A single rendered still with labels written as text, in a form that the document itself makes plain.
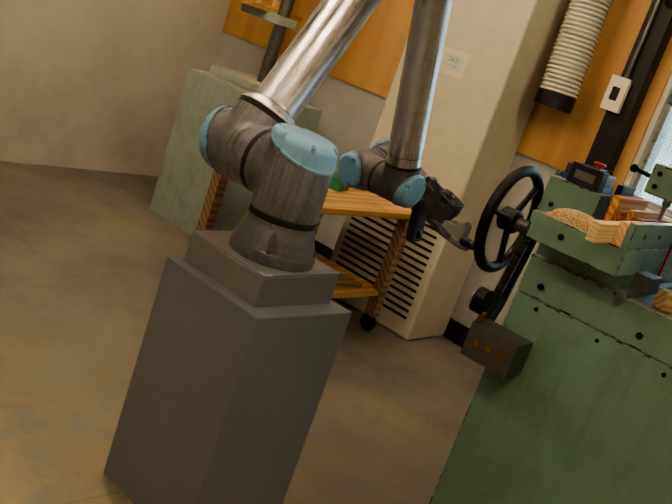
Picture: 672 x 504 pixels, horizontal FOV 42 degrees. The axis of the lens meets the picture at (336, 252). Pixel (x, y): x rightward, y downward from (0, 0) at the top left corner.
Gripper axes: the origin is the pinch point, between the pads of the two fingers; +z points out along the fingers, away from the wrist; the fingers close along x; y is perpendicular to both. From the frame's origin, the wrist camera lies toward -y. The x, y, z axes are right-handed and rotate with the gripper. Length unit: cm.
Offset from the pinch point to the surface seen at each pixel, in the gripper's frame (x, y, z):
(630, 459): -16, 2, 64
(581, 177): -0.4, 33.6, 10.8
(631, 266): -16, 31, 36
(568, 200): -0.3, 27.6, 12.1
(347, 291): 76, -75, -53
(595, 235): -33, 34, 31
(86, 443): -64, -81, -17
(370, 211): 66, -41, -61
